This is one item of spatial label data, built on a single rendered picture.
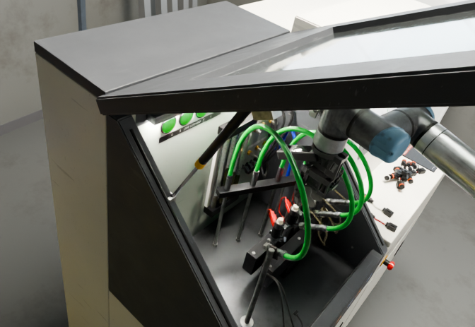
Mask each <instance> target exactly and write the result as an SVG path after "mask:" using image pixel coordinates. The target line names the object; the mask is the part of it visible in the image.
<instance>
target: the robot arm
mask: <svg viewBox="0 0 475 327"><path fill-rule="evenodd" d="M348 138H350V139H351V140H352V141H354V142H356V143H357V144H358V145H360V146H361V147H363V148H364V149H366V150H367V151H368V152H369V153H370V154H371V155H373V156H374V157H378V158H379V159H381V160H382V161H384V162H386V163H393V162H395V161H396V160H398V158H399V157H401V156H402V155H403V153H404V152H405V151H406V149H407V148H408V146H409V144H410V145H411V146H412V147H413V148H415V149H416V150H417V151H418V152H419V153H420V154H422V155H423V156H424V157H425V158H426V159H427V160H429V161H430V162H431V163H433V164H434V165H435V166H436V167H437V168H438V169H439V170H440V171H442V172H443V173H444V174H446V175H447V176H448V177H449V178H450V179H451V180H452V181H453V182H455V183H456V184H457V185H458V186H460V187H461V188H462V189H463V190H465V191H466V192H467V193H468V194H469V195H470V196H471V197H472V198H474V199H475V151H474V150H473V149H471V148H470V147H469V146H468V145H467V144H466V143H464V142H463V141H461V140H460V139H459V138H458V137H456V136H455V135H454V134H453V133H451V132H450V131H448V130H447V129H446V128H445V127H444V126H442V125H441V124H440V123H438V122H437V121H436V120H435V115H434V112H433V110H432V108H431V107H408V108H396V109H393V110H392V111H390V112H387V113H385V114H382V115H378V114H376V113H375V112H373V111H372V110H370V109H325V110H324V111H323V113H322V116H321V119H320V121H319V125H318V126H317V130H316V132H315V135H314V138H313V143H312V145H287V146H288V148H289V150H290V152H291V153H292V156H293V158H294V160H296V161H305V165H304V166H303V167H302V169H301V171H300V175H301V177H302V180H303V184H304V187H305V191H306V194H307V200H308V204H309V207H311V208H314V207H315V205H316V203H315V201H314V200H316V201H321V200H322V199H323V198H324V197H325V196H326V195H327V194H328V193H329V192H330V191H333V190H334V189H335V188H336V187H337V186H338V184H339V182H340V179H341V177H342V175H343V173H344V171H343V170H342V169H341V168H342V165H343V163H344V162H345V161H346V160H347V159H348V157H349V155H348V154H347V153H345V152H344V148H345V146H346V143H347V141H348ZM294 197H295V202H296V205H297V206H298V207H300V206H301V204H302V201H301V197H300V192H299V190H298V185H297V182H296V184H295V187H294Z"/></svg>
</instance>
